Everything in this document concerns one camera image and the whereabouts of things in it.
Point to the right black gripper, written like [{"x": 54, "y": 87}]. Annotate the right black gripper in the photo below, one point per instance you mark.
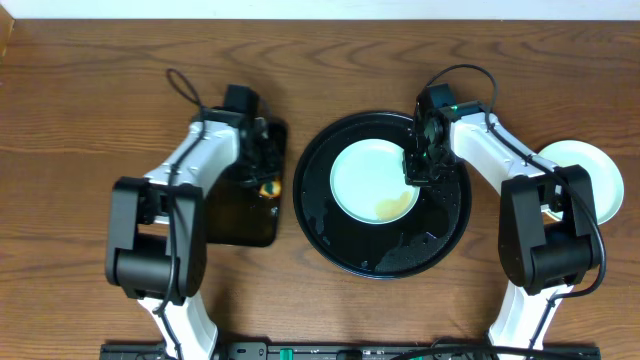
[{"x": 414, "y": 174}]

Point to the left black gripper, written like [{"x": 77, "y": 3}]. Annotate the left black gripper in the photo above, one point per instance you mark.
[{"x": 264, "y": 163}]

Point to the green and yellow sponge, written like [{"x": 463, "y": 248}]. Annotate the green and yellow sponge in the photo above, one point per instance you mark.
[{"x": 271, "y": 189}]

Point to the light blue plate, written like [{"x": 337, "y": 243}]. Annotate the light blue plate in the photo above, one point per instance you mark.
[{"x": 367, "y": 181}]

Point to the pale green plate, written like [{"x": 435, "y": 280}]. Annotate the pale green plate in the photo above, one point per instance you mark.
[{"x": 607, "y": 181}]

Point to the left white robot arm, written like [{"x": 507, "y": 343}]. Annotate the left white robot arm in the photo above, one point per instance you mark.
[{"x": 157, "y": 248}]

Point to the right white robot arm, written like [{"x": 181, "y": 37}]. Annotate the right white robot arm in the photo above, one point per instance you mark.
[{"x": 548, "y": 237}]

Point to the round black tray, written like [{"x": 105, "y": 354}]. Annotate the round black tray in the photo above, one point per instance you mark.
[{"x": 405, "y": 247}]

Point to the black rectangular tray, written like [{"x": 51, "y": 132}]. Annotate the black rectangular tray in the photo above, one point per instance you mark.
[{"x": 238, "y": 215}]

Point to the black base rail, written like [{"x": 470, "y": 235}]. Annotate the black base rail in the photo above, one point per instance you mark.
[{"x": 438, "y": 351}]

